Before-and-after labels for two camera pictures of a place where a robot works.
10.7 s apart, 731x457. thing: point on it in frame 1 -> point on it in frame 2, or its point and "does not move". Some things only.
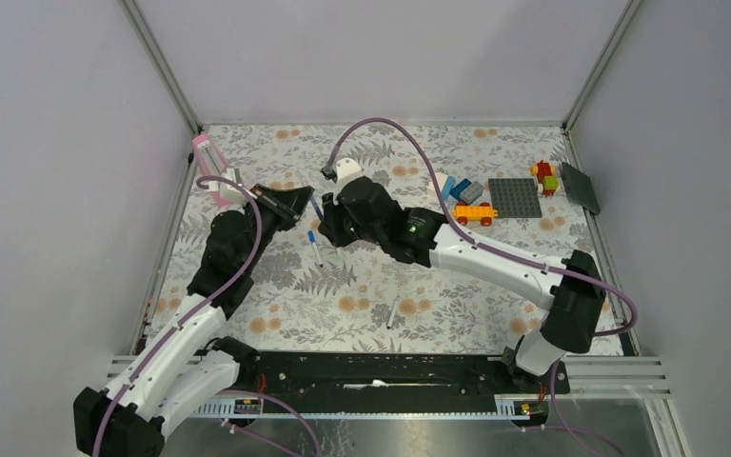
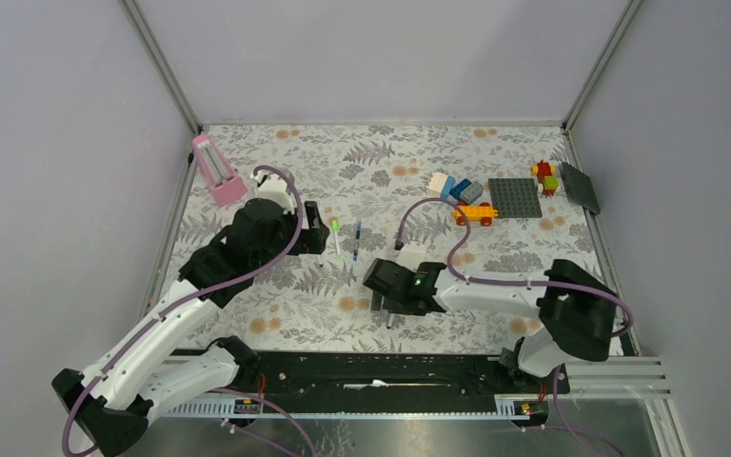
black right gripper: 330,227 -> 388,303
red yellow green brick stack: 546,175 does not move
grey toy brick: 472,192 does not move
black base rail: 382,374 does not move
